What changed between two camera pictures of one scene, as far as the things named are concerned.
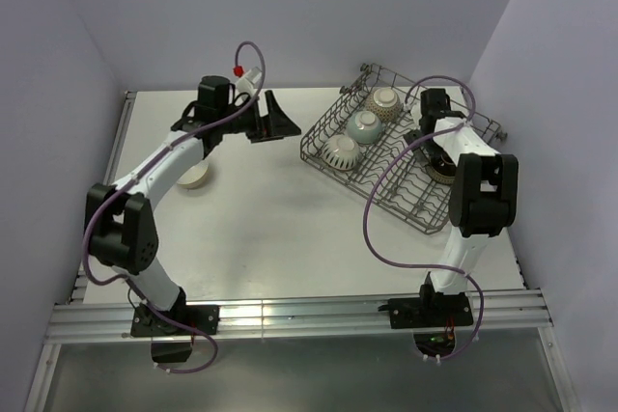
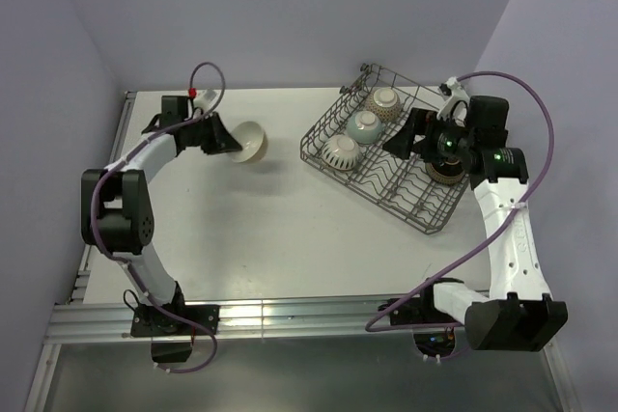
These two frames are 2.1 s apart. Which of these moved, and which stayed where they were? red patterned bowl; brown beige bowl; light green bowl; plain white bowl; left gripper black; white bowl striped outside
Moved: left gripper black; plain white bowl
Stayed: light green bowl; brown beige bowl; white bowl striped outside; red patterned bowl
